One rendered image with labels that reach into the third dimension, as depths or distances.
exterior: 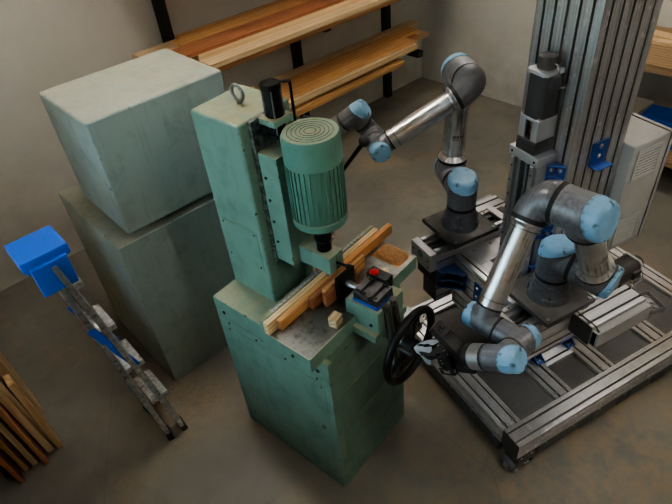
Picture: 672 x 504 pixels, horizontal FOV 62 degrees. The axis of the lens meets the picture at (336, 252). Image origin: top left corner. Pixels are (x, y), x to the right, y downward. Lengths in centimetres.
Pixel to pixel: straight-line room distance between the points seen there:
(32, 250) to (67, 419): 124
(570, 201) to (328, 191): 65
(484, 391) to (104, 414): 180
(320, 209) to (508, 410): 125
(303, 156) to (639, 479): 191
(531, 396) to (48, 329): 262
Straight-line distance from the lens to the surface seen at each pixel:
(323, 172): 159
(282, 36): 374
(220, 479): 264
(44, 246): 208
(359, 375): 208
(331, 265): 183
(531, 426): 245
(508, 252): 161
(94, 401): 311
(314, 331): 182
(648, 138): 223
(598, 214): 151
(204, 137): 183
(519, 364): 154
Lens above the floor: 224
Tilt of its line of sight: 40 degrees down
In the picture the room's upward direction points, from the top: 6 degrees counter-clockwise
